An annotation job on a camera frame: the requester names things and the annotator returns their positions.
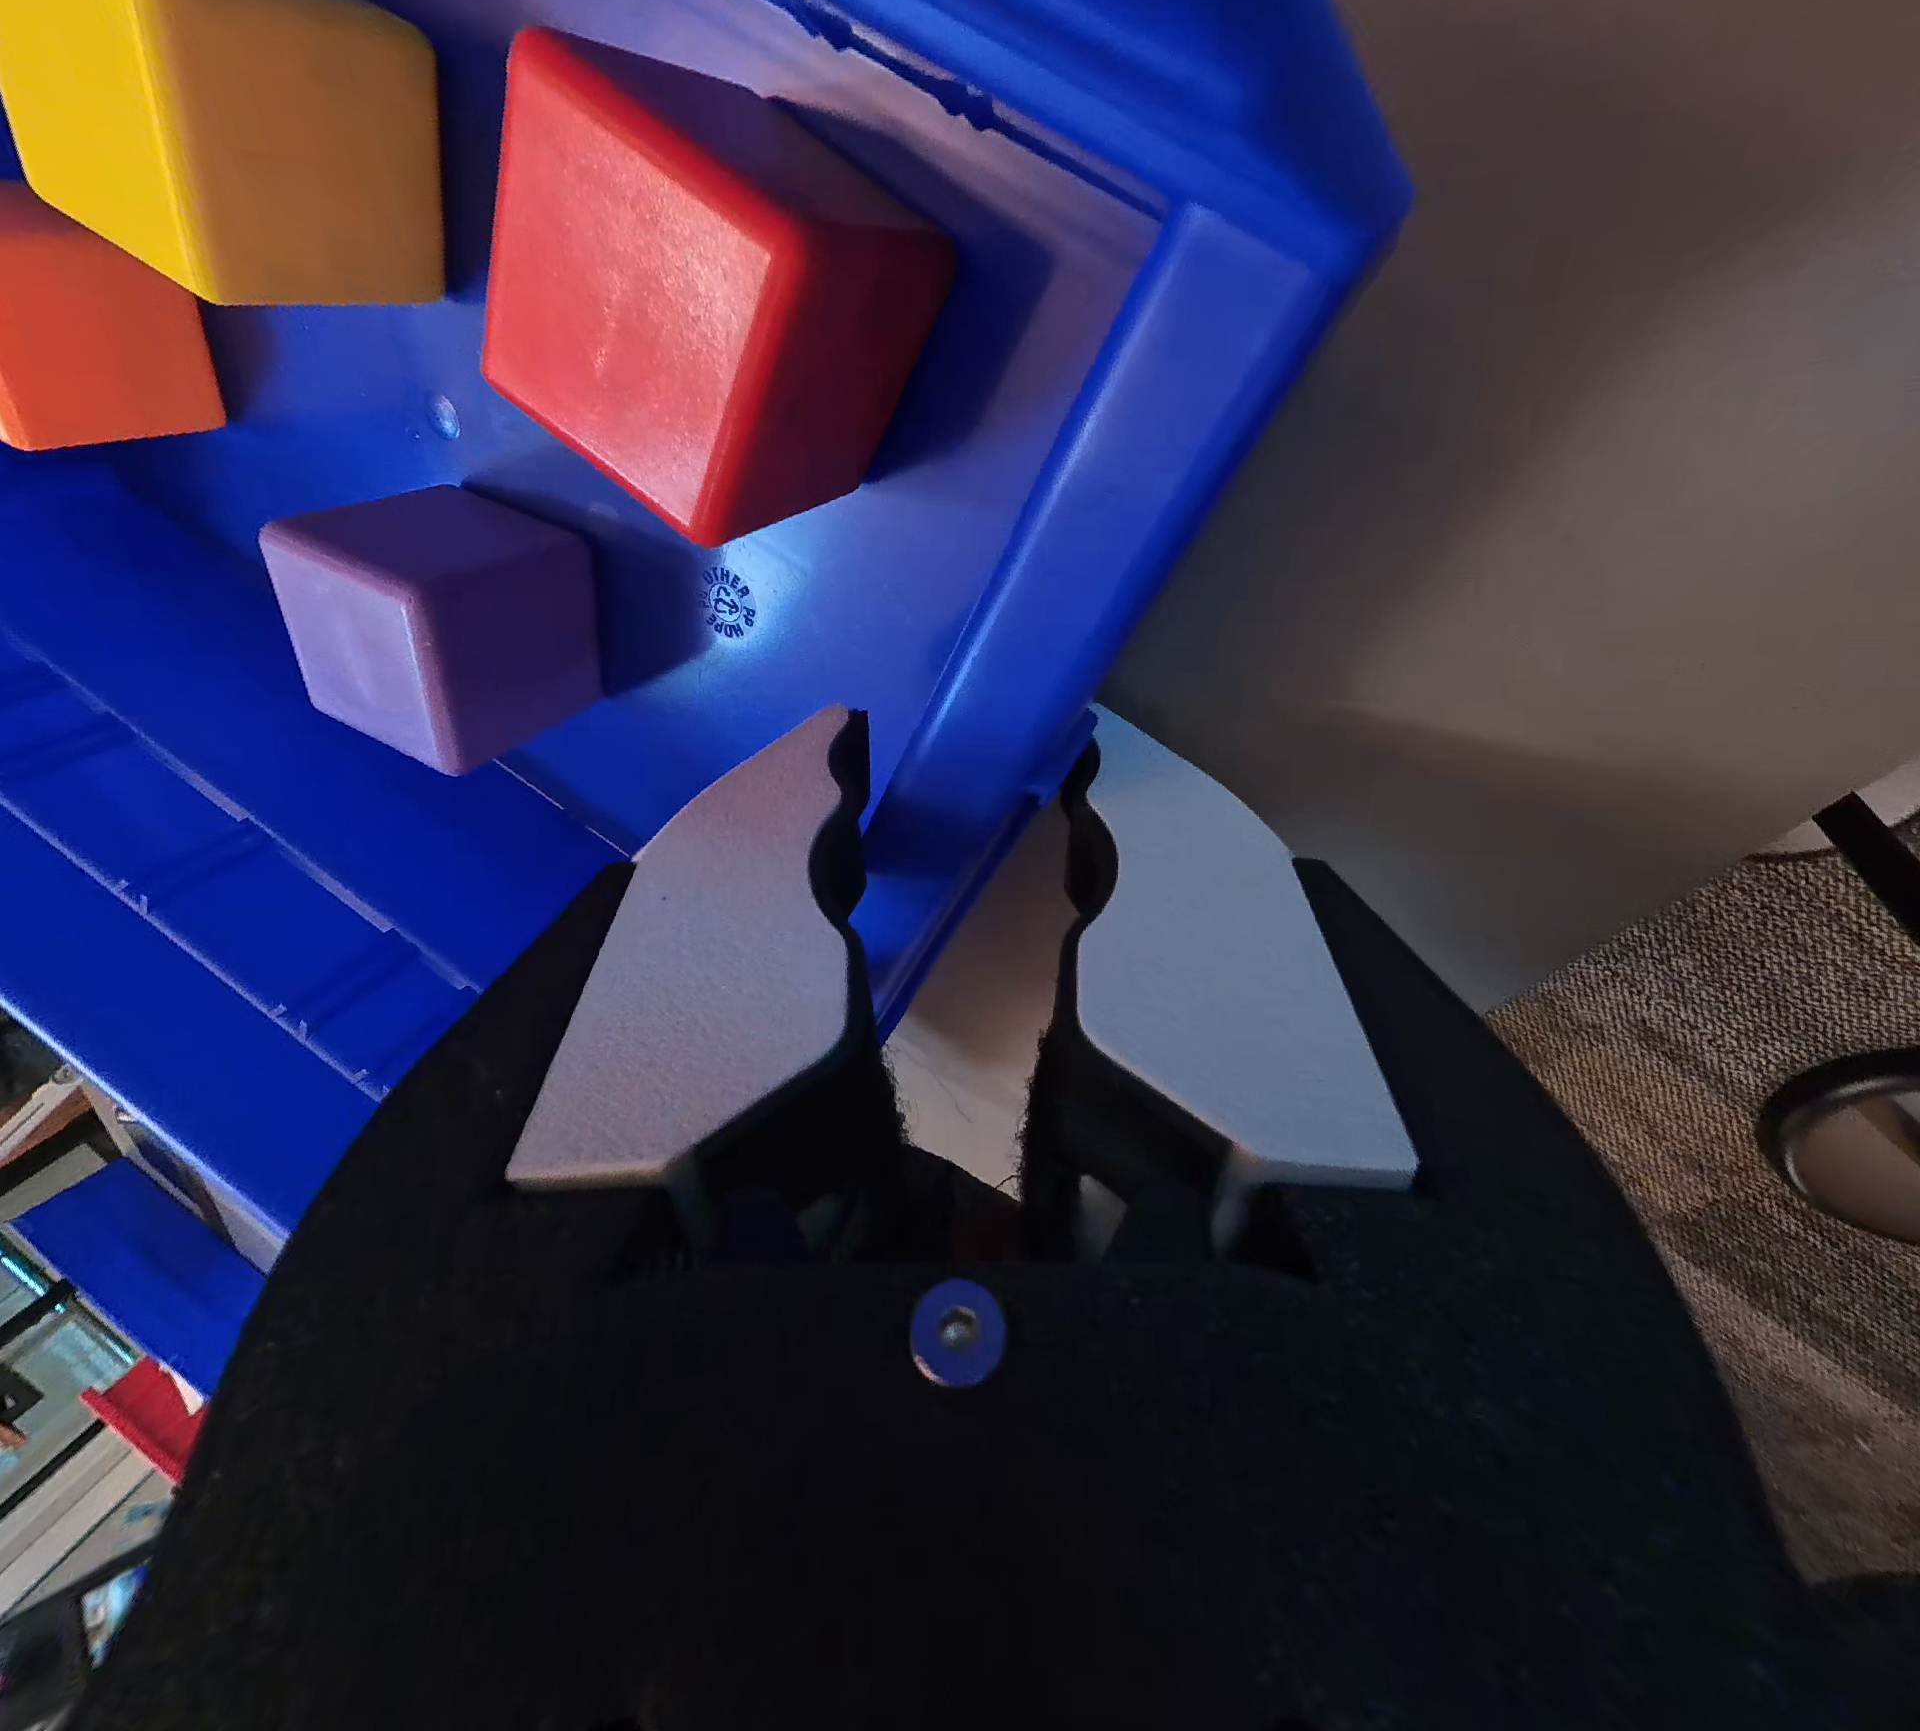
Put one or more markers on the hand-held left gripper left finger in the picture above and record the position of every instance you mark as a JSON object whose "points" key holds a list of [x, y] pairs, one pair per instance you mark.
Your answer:
{"points": [[699, 996]]}

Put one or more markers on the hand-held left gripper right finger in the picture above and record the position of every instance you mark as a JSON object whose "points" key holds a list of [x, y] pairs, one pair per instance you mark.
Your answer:
{"points": [[1230, 996]]}

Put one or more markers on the blue plastic case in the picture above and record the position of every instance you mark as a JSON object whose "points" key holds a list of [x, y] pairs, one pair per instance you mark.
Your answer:
{"points": [[842, 443]]}

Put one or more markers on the purple magnetic cube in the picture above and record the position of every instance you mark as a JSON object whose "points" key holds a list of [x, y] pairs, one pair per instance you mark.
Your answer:
{"points": [[429, 621]]}

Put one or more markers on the red magnetic cube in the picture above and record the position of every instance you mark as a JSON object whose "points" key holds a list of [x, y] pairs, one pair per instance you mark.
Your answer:
{"points": [[685, 289]]}

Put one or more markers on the orange magnetic cube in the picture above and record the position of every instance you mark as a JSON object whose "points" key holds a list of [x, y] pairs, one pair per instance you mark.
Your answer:
{"points": [[90, 330]]}

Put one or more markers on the yellow magnetic cube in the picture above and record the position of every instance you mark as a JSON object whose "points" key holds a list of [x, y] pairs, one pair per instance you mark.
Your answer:
{"points": [[225, 96]]}

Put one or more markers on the grey woven fabric surface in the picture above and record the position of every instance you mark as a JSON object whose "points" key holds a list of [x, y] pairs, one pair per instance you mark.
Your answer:
{"points": [[1697, 1161]]}

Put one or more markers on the round metal object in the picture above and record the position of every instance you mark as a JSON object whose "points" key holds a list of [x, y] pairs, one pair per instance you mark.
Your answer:
{"points": [[1854, 1148]]}

